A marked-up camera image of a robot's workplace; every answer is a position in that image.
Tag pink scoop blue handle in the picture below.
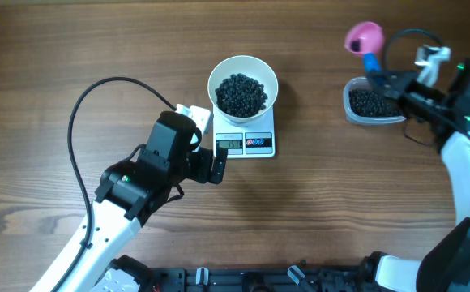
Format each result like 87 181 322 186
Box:
344 21 384 88

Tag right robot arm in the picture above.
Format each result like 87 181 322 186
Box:
366 59 470 291

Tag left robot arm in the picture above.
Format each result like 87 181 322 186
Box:
33 106 227 291

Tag white digital kitchen scale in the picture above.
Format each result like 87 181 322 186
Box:
212 109 276 159

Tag black beans in bowl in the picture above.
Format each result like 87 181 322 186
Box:
215 73 268 118

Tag white bowl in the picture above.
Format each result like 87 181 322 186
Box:
207 55 279 124

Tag clear plastic container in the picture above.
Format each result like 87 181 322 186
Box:
343 76 406 126

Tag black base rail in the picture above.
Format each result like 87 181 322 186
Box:
92 254 382 292

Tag black left camera cable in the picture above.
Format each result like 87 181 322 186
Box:
50 76 177 292

